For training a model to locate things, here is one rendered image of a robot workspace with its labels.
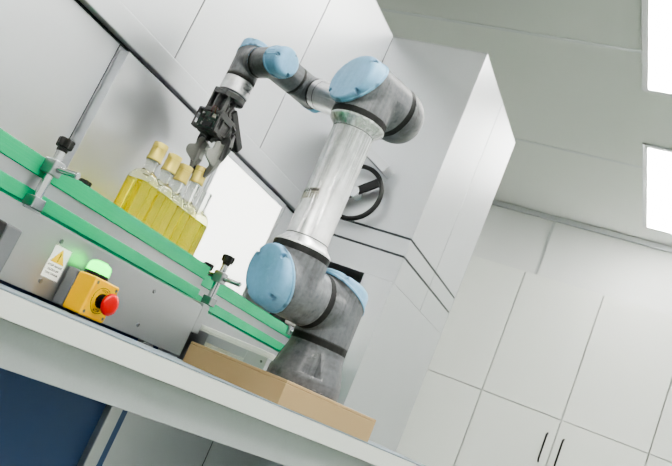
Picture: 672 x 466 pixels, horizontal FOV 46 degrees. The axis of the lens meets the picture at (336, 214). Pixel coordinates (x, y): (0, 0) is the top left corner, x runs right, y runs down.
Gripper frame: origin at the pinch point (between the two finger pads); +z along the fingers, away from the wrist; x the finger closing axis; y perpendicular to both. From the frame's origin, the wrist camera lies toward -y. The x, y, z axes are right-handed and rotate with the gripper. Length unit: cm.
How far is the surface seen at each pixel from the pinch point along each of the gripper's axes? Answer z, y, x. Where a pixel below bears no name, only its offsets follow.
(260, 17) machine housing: -51, -13, -15
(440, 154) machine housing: -54, -88, 20
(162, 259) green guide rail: 25.1, 16.2, 13.7
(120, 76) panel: -8.7, 26.0, -11.7
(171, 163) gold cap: 3.6, 12.9, 1.5
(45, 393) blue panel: 57, 30, 14
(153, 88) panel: -12.1, 15.0, -11.7
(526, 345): -50, -363, 14
